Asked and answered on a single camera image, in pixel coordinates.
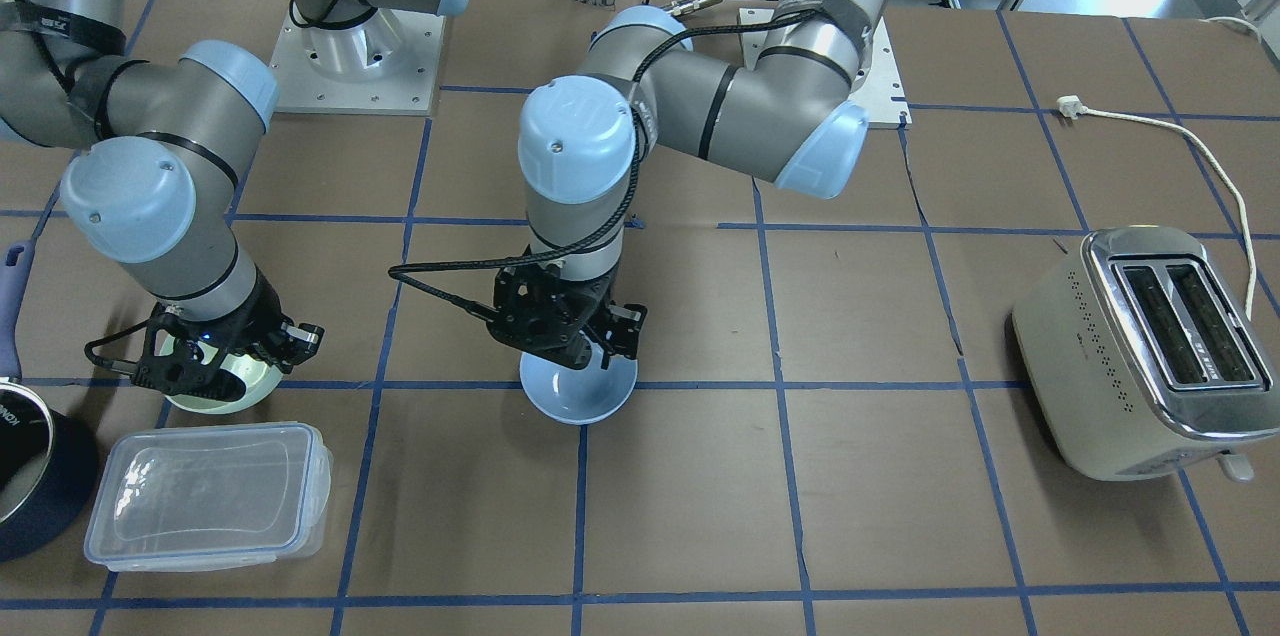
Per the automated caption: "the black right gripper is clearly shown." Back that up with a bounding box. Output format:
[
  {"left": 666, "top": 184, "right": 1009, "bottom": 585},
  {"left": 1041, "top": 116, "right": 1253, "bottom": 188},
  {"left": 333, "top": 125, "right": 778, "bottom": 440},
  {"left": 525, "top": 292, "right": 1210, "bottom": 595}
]
[{"left": 84, "top": 273, "right": 325, "bottom": 395}]

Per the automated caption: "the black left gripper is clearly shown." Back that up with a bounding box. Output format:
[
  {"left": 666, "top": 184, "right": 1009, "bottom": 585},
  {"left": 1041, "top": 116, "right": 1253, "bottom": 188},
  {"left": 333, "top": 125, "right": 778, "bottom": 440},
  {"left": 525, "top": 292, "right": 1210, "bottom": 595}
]
[{"left": 488, "top": 264, "right": 648, "bottom": 370}]

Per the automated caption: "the green bowl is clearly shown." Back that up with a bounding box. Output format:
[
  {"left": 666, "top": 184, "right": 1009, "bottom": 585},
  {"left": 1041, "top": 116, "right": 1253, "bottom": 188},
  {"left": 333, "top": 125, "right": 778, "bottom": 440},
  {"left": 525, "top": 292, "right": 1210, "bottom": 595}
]
[{"left": 165, "top": 354, "right": 284, "bottom": 415}]

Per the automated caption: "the blue bowl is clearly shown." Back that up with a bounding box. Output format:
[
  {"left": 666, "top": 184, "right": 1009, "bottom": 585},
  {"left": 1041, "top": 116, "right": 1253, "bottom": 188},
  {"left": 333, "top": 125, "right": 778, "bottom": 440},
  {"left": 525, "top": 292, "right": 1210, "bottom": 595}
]
[{"left": 518, "top": 343, "right": 637, "bottom": 426}]

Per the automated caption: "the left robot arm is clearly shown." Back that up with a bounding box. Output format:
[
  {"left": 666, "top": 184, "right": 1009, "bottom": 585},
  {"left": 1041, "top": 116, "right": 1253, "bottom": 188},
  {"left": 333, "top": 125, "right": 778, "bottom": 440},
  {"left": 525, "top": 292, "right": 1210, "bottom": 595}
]
[{"left": 483, "top": 0, "right": 886, "bottom": 370}]

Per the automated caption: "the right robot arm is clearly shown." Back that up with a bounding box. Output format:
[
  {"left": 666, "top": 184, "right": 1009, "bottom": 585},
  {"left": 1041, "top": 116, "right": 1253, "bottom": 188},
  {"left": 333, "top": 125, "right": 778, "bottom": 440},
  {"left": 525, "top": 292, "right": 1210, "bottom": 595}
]
[{"left": 3, "top": 0, "right": 468, "bottom": 413}]

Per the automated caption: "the clear plastic food container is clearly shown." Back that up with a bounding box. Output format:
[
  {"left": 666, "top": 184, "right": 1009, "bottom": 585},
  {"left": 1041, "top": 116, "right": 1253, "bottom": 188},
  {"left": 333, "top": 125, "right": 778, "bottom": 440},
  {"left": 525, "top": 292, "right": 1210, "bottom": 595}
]
[{"left": 83, "top": 422, "right": 333, "bottom": 572}]

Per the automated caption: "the dark blue saucepan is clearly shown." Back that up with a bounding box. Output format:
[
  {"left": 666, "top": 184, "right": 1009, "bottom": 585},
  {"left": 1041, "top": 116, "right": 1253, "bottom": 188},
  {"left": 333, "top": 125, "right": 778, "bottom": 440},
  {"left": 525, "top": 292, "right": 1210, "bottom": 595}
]
[{"left": 1, "top": 241, "right": 99, "bottom": 562}]

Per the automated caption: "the cream toaster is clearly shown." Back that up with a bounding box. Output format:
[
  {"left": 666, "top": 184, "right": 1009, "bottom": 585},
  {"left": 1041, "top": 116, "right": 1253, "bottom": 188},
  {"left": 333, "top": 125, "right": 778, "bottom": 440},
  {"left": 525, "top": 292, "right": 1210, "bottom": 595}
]
[{"left": 1011, "top": 225, "right": 1279, "bottom": 484}]

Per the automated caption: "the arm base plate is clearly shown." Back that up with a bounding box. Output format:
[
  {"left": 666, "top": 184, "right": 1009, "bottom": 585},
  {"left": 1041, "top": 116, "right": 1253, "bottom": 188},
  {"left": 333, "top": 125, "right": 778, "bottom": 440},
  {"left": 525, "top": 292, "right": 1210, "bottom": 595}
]
[
  {"left": 270, "top": 10, "right": 447, "bottom": 116},
  {"left": 737, "top": 6, "right": 913, "bottom": 129}
]

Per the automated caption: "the white toaster power cord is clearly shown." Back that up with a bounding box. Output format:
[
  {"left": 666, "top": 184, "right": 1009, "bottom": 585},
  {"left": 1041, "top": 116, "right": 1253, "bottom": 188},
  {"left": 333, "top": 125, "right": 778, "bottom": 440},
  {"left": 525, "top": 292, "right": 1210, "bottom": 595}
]
[{"left": 1057, "top": 95, "right": 1260, "bottom": 321}]

